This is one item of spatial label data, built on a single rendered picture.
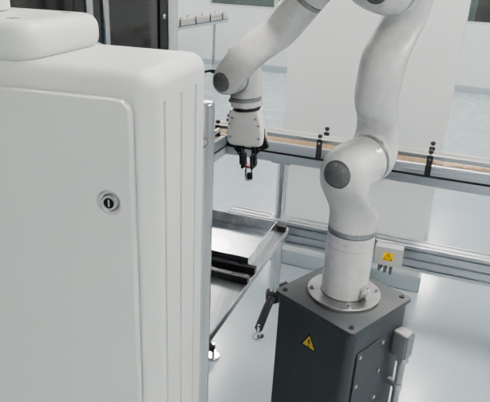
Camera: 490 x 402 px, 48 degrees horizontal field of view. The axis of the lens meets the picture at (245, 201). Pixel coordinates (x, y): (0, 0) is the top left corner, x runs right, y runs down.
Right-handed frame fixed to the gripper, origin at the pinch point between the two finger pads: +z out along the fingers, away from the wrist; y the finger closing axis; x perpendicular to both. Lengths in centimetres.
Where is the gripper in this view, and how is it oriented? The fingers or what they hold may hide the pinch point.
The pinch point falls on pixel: (248, 160)
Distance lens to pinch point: 156.4
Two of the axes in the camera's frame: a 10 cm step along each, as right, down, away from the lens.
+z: 0.3, 9.1, 4.2
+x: 3.7, -4.0, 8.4
